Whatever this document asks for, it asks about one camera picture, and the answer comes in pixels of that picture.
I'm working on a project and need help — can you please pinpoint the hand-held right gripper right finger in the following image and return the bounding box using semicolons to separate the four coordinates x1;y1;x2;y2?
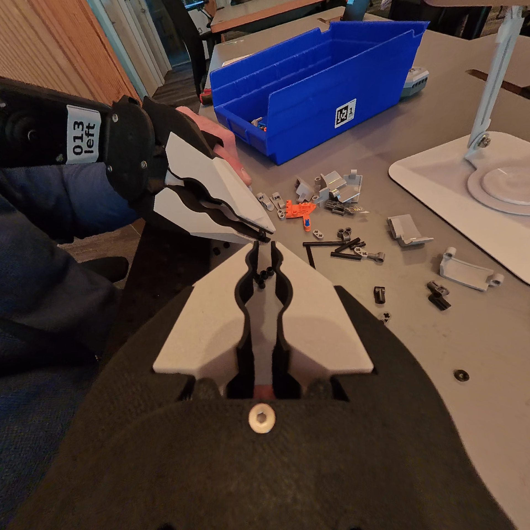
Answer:
271;241;376;399

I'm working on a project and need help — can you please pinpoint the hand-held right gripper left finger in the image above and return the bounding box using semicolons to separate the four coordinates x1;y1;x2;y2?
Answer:
152;242;260;399

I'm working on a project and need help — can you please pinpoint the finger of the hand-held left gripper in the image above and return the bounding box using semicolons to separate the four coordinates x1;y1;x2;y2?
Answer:
165;132;276;235
153;186;266;245

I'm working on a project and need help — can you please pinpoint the person's left forearm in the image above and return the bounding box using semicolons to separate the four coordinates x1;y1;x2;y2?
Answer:
0;162;139;245

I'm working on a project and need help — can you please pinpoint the person's left hand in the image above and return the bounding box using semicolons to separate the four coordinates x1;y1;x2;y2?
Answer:
175;105;253;188

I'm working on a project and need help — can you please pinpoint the dark studded panel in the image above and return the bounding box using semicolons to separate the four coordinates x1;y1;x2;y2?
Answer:
112;230;253;361

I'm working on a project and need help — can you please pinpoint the black rounded object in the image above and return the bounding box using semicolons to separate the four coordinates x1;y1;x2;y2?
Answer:
76;257;129;285

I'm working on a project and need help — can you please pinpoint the black axle pin connector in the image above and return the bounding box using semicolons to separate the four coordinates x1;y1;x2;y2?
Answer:
427;280;452;311

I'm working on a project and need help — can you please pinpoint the grey large shell panel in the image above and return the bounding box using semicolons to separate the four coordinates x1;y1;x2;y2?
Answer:
313;169;364;204

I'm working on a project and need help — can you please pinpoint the light grey holed curved panel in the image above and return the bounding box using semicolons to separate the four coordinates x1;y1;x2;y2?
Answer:
387;214;434;248

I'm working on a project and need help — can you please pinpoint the brown background table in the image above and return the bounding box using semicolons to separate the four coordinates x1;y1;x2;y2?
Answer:
210;0;332;34

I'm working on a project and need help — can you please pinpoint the grey ribbed part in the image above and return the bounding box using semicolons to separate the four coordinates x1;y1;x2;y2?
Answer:
399;66;430;100

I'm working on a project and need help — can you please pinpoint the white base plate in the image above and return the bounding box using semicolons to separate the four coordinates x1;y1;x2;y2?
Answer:
388;132;530;285

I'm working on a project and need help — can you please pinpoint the grey metal disc bracket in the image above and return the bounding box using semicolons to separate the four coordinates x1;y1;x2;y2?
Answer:
464;139;530;216

